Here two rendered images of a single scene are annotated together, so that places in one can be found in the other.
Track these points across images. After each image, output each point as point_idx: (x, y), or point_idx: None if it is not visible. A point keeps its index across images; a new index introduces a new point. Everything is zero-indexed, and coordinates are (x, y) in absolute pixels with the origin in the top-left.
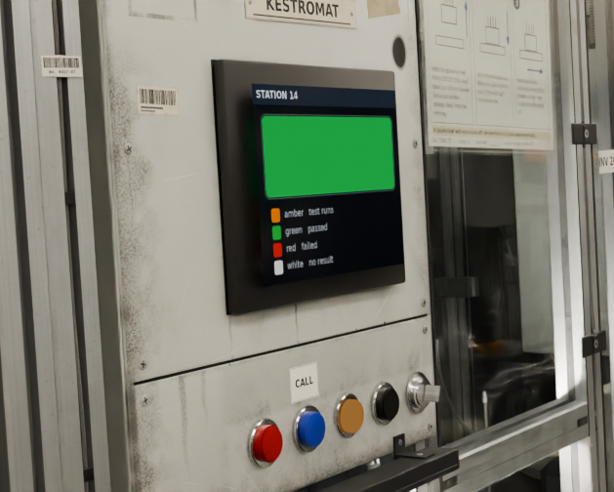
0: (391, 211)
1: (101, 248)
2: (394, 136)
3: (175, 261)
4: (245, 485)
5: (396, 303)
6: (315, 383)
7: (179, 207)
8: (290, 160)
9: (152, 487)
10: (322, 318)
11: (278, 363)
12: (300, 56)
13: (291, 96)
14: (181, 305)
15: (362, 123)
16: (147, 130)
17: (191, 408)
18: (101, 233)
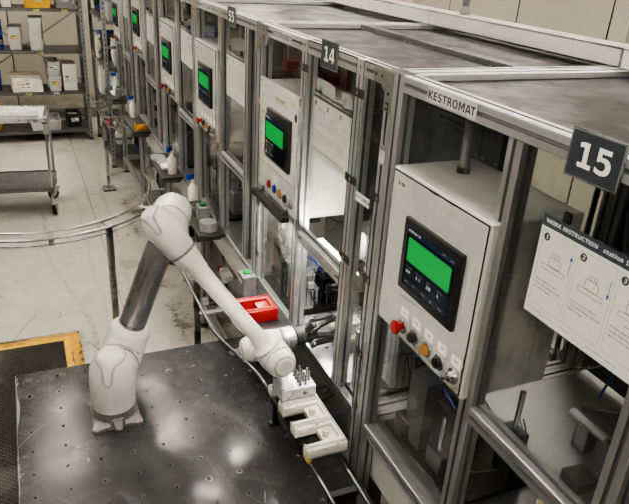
0: (281, 154)
1: None
2: (283, 137)
3: (263, 140)
4: (267, 188)
5: (289, 179)
6: (276, 181)
7: (264, 131)
8: (268, 131)
9: (259, 175)
10: (278, 169)
11: (272, 171)
12: (279, 111)
13: (269, 118)
14: (263, 148)
15: (278, 130)
16: (262, 115)
17: (263, 167)
18: None
